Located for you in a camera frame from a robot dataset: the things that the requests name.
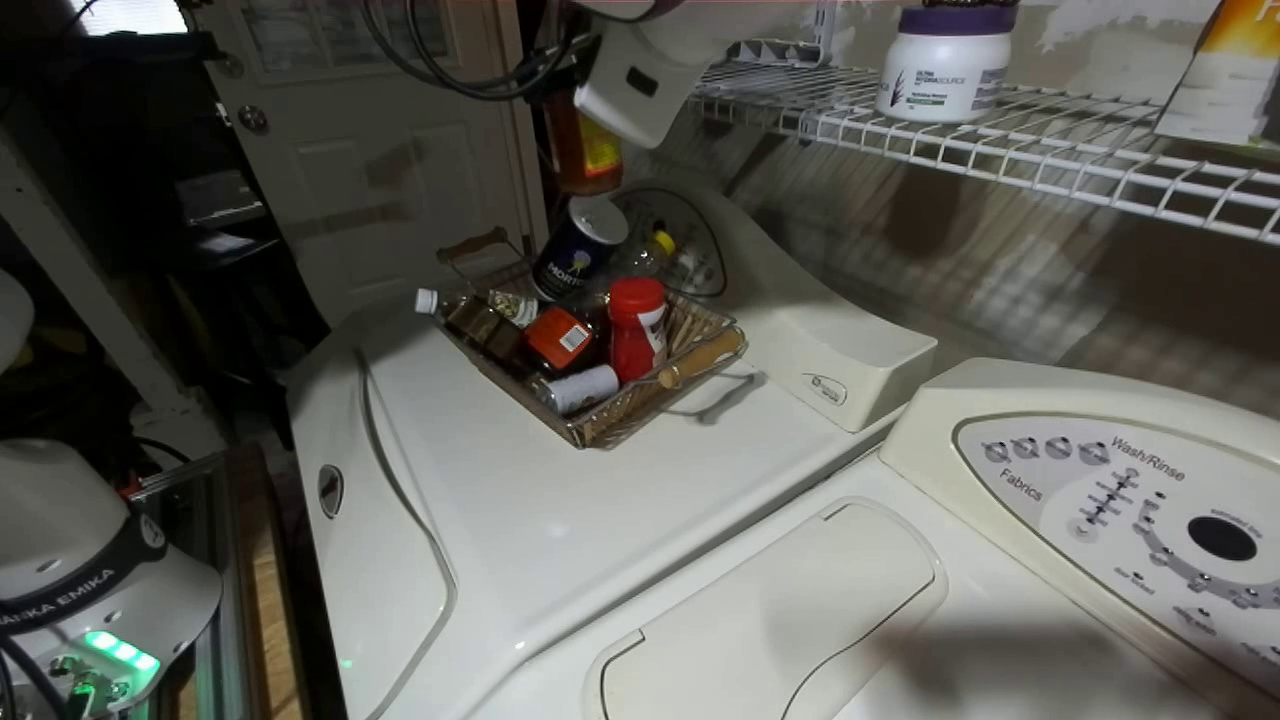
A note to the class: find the amber glass bottle yellow label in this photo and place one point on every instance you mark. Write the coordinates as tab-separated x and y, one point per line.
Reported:
591	159

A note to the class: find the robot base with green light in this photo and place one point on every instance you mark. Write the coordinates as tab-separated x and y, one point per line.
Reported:
94	599

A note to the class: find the wicker basket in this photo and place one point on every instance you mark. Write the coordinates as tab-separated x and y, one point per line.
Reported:
491	329

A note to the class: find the white small tube bottle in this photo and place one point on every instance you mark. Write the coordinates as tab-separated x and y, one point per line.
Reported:
568	395

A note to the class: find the left white washing machine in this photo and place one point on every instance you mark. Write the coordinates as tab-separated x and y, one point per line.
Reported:
462	531

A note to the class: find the white washing machine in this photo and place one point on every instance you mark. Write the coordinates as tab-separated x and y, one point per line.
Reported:
1018	546
462	531

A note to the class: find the right white washing machine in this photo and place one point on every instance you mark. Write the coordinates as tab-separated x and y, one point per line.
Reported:
1018	546

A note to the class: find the red spray can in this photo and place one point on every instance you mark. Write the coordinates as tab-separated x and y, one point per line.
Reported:
635	327

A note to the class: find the dark blue white-capped can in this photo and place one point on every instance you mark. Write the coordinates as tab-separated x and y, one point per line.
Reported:
581	247

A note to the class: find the white panel door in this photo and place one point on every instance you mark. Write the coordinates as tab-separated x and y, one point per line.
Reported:
378	176

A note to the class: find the white jar purple lid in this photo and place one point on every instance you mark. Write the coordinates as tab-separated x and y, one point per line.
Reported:
945	63

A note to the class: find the orange white box on shelf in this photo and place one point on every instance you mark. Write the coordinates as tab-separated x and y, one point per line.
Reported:
1229	88

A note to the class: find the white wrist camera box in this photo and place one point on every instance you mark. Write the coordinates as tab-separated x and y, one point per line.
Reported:
635	88

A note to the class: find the white wire shelf rack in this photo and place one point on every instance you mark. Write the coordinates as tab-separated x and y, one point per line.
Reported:
1093	151

